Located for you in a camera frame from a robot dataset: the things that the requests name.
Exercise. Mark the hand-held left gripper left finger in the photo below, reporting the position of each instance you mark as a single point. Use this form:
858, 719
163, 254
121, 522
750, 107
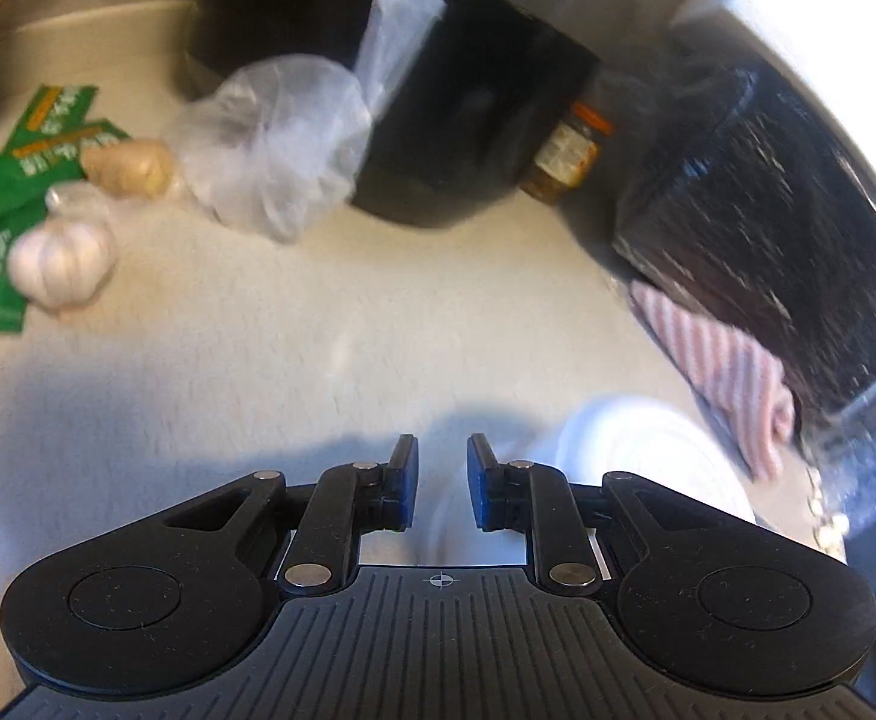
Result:
406, 480

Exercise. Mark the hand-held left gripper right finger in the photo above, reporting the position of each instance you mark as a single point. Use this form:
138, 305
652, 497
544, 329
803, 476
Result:
481, 480

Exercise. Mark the clear plastic bag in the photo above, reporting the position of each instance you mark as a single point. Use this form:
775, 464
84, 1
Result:
280, 142

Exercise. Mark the pink striped towel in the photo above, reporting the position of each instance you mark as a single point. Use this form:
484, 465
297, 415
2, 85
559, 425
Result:
723, 367

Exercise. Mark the glass jar with orange lid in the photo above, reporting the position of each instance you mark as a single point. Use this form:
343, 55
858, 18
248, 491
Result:
565, 154

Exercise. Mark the black plastic-wrapped appliance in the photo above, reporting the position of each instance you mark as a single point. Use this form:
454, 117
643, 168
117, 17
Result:
768, 240

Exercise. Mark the black rice cooker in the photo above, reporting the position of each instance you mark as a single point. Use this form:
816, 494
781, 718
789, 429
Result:
445, 90

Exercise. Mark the garlic bulb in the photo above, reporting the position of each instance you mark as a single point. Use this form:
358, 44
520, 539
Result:
63, 262

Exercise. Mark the ginger root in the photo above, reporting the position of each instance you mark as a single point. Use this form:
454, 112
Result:
127, 169

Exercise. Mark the white appliance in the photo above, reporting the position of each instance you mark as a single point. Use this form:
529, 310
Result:
798, 0

